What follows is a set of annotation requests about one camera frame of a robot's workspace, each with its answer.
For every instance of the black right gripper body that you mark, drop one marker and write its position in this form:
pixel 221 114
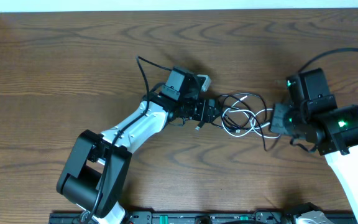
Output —
pixel 283 119

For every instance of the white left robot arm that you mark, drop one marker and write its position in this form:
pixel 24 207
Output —
pixel 95 171

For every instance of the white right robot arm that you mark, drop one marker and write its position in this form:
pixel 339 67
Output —
pixel 314 123

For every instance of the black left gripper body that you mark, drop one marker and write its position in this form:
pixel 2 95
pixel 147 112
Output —
pixel 210 110

